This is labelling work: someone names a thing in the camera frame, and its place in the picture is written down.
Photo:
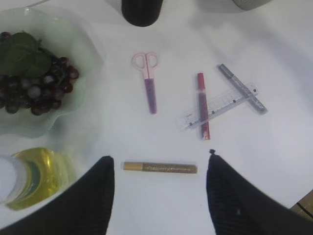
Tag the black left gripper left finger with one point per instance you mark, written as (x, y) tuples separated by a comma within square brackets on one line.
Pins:
[(83, 209)]

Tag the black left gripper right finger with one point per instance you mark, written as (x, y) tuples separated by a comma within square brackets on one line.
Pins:
[(237, 207)]

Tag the green tea plastic bottle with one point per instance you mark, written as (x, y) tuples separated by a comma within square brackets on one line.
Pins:
[(33, 175)]

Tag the clear plastic ruler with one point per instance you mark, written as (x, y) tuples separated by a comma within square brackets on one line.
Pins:
[(215, 106)]

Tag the purple artificial grape bunch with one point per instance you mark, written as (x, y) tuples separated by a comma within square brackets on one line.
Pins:
[(32, 77)]

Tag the pink purple small scissors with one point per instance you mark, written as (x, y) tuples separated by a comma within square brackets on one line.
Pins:
[(147, 63)]

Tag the gold glitter marker pen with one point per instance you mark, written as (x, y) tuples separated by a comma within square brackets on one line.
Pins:
[(160, 167)]

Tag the silver glitter marker pen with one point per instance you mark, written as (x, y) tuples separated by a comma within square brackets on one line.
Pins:
[(243, 89)]

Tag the red marker pen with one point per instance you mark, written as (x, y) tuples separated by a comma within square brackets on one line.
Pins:
[(205, 131)]

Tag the green wavy glass plate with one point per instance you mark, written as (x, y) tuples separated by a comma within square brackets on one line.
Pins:
[(63, 38)]

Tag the green woven plastic basket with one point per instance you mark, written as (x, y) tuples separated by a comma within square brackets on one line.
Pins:
[(250, 4)]

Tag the black mesh pen holder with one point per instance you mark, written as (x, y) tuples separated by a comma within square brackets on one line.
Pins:
[(141, 13)]

